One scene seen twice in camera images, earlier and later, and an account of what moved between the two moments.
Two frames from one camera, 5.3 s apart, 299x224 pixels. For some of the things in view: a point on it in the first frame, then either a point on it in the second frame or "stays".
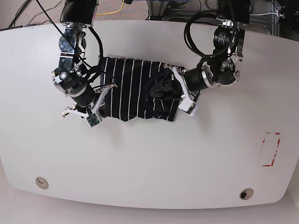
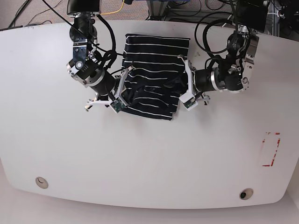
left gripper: x=87 y=104 -> x=109 y=88
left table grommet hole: x=41 y=182 stays
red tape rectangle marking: x=278 y=144 stays
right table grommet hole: x=246 y=193 stays
